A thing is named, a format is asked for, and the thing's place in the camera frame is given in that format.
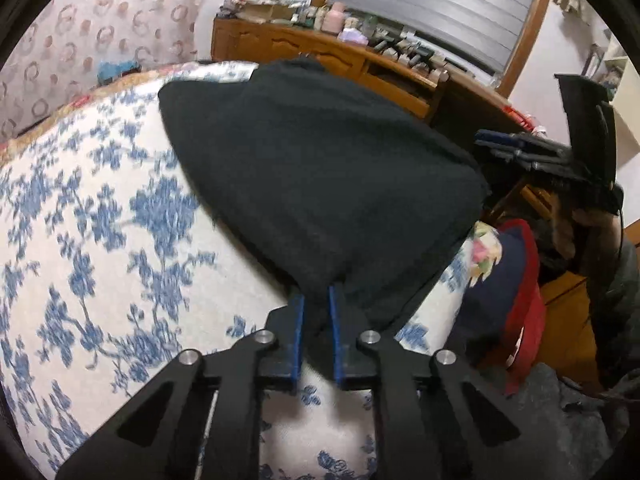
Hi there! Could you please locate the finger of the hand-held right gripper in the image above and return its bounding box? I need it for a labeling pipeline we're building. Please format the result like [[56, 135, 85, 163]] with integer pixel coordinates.
[[500, 149, 577, 180], [474, 129, 571, 155]]

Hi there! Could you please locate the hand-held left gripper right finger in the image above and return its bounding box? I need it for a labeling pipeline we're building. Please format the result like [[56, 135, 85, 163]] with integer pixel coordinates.
[[326, 284, 566, 480]]

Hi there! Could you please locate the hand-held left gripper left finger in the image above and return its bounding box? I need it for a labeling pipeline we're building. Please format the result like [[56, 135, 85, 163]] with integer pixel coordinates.
[[55, 294, 307, 480]]

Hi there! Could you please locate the black printed t-shirt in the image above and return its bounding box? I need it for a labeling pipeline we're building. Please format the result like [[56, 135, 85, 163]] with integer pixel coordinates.
[[157, 57, 491, 341]]

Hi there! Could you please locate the white shelf unit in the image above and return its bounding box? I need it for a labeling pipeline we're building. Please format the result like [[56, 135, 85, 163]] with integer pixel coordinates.
[[580, 40, 632, 111]]

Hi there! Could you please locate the row of small bottles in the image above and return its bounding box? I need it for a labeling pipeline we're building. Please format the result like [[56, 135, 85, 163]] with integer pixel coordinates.
[[370, 25, 451, 81]]

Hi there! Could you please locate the navy and red cloth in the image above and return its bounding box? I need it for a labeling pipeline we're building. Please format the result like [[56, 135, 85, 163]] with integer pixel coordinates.
[[452, 219, 547, 396]]

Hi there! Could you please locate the purple soft item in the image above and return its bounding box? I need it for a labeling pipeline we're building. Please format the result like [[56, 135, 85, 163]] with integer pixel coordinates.
[[337, 27, 370, 46]]

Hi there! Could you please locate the white blue floral bed sheet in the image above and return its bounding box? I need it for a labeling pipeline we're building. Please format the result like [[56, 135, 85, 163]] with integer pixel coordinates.
[[0, 60, 466, 480]]

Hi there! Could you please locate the pink bottle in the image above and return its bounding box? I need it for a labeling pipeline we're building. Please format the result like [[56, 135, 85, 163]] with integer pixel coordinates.
[[322, 2, 347, 35]]

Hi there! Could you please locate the grey cloth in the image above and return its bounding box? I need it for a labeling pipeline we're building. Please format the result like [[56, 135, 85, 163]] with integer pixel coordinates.
[[500, 365, 631, 480]]

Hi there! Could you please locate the wooden cabinet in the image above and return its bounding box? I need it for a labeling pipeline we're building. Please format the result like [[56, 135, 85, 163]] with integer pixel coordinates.
[[210, 15, 451, 121]]

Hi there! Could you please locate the cardboard box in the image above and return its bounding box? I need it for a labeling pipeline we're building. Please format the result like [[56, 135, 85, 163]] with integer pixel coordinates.
[[240, 2, 296, 23]]

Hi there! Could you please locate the teal box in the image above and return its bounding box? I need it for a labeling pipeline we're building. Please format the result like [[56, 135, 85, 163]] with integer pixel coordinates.
[[96, 59, 141, 83]]

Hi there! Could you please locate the circle patterned curtain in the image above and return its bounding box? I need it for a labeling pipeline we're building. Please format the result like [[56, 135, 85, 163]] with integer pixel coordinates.
[[0, 0, 218, 141]]

